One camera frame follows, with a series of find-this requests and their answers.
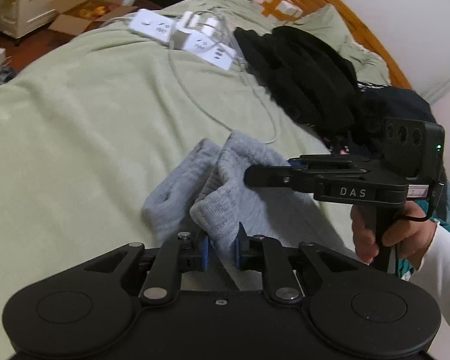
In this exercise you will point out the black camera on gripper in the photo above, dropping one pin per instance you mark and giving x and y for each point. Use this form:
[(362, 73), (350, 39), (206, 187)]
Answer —
[(414, 148)]

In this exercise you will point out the dark navy garment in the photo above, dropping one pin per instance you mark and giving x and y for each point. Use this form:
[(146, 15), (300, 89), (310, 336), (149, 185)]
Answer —
[(375, 104)]

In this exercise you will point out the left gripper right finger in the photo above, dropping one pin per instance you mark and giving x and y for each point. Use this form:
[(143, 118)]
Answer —
[(267, 256)]

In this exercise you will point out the black fuzzy garment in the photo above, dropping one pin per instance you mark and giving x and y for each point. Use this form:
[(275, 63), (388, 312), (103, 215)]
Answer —
[(313, 84)]

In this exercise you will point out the teal sweatshirt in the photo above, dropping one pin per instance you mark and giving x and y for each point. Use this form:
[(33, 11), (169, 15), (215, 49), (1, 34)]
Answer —
[(441, 214)]

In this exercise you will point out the white power strip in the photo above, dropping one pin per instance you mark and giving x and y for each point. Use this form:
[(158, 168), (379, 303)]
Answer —
[(203, 34), (152, 25)]

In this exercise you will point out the cardboard box with oranges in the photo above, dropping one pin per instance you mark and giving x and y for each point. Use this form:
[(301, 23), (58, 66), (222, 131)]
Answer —
[(78, 16)]

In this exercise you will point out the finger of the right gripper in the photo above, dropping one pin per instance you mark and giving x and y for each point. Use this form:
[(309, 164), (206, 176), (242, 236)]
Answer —
[(334, 161), (292, 177)]

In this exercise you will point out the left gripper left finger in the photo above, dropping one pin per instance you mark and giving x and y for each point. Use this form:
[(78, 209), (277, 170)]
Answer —
[(185, 251)]

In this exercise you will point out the orange wooden headboard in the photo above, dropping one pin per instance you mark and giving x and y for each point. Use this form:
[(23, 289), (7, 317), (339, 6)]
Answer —
[(361, 33)]

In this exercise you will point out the light green bed blanket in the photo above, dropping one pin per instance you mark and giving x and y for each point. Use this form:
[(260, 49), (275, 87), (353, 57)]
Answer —
[(90, 129)]

